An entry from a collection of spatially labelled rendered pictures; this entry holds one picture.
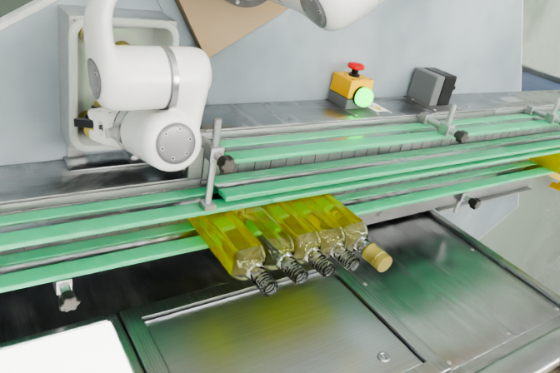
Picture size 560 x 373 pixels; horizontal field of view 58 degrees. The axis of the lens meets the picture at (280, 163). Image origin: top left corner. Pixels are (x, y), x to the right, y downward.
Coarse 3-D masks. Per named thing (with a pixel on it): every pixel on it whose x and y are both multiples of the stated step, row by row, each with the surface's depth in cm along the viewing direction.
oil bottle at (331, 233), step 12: (288, 204) 98; (300, 204) 98; (312, 204) 99; (312, 216) 95; (324, 216) 95; (324, 228) 92; (336, 228) 92; (324, 240) 90; (336, 240) 90; (324, 252) 91
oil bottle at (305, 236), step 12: (276, 204) 96; (276, 216) 92; (288, 216) 93; (300, 216) 94; (288, 228) 89; (300, 228) 90; (312, 228) 91; (300, 240) 87; (312, 240) 88; (300, 252) 87
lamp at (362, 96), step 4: (360, 88) 113; (364, 88) 113; (356, 92) 113; (360, 92) 112; (364, 92) 112; (368, 92) 112; (352, 96) 114; (356, 96) 113; (360, 96) 112; (364, 96) 112; (368, 96) 113; (372, 96) 114; (352, 100) 115; (356, 100) 113; (360, 100) 113; (364, 100) 113; (368, 100) 113; (360, 104) 113; (364, 104) 113; (368, 104) 114
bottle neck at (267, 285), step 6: (258, 264) 81; (252, 270) 80; (258, 270) 80; (264, 270) 80; (252, 276) 80; (258, 276) 79; (264, 276) 79; (270, 276) 79; (258, 282) 79; (264, 282) 78; (270, 282) 78; (276, 282) 78; (258, 288) 79; (264, 288) 77; (270, 288) 80; (276, 288) 79; (264, 294) 78; (270, 294) 79
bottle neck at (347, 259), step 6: (336, 246) 90; (342, 246) 90; (336, 252) 90; (342, 252) 89; (348, 252) 88; (336, 258) 90; (342, 258) 88; (348, 258) 87; (354, 258) 87; (342, 264) 88; (348, 264) 87; (354, 264) 89; (348, 270) 88; (354, 270) 89
